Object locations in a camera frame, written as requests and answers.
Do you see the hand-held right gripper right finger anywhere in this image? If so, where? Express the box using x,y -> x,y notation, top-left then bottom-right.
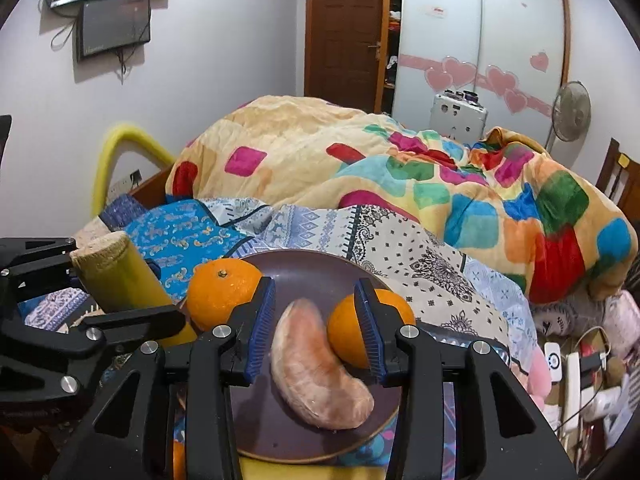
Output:
353,276 -> 592,480

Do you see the yellow-green banana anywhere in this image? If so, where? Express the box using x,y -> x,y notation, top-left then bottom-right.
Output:
70,231 -> 198,350

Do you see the yellow foam bed rail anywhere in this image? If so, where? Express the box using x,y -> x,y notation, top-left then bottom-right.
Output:
92,122 -> 178,219

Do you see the small black wall monitor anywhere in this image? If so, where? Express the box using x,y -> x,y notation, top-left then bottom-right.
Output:
75,0 -> 153,64

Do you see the orange with green stem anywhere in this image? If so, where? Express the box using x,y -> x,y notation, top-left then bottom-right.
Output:
186,258 -> 265,332

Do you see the brown round plate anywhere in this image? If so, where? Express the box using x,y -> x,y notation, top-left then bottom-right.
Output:
177,249 -> 417,462

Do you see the colourful patchwork blanket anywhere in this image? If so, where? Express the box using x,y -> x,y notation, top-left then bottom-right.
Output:
165,94 -> 640,306

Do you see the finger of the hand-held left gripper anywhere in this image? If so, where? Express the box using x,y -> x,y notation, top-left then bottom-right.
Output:
0,236 -> 87,307
0,305 -> 187,402

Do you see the white power strip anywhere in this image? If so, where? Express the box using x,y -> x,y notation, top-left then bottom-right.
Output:
562,351 -> 582,427

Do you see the white-blue patterned bedsheet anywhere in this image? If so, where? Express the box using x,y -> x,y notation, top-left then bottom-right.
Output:
199,196 -> 540,377

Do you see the brown wooden door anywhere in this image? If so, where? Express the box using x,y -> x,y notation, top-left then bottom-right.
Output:
303,0 -> 392,114

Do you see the white wardrobe with pink hearts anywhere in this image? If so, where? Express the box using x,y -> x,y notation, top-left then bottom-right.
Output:
391,0 -> 572,128

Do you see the white box device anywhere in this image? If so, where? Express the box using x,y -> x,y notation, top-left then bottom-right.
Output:
430,88 -> 489,142

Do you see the wall socket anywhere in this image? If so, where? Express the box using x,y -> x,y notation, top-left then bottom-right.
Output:
107,172 -> 144,202

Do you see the brown wooden chair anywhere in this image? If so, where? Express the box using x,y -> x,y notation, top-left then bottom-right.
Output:
595,137 -> 640,217

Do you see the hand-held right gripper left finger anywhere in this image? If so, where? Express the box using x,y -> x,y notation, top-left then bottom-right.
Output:
47,277 -> 278,480

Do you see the small white device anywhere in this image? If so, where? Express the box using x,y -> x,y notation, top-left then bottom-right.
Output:
543,342 -> 564,382

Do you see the blue gold-print cloth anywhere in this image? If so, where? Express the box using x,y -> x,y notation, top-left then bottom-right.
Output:
99,194 -> 253,303

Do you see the standing fan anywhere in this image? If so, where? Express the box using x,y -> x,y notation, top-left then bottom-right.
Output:
544,80 -> 593,155

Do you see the grey plush pillow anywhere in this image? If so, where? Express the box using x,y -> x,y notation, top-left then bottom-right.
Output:
531,289 -> 627,343

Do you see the pink plush toy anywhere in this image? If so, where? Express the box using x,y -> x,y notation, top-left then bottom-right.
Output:
509,344 -> 552,407

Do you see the peeled pomelo segment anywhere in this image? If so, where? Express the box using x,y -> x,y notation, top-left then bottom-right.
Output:
270,298 -> 375,430

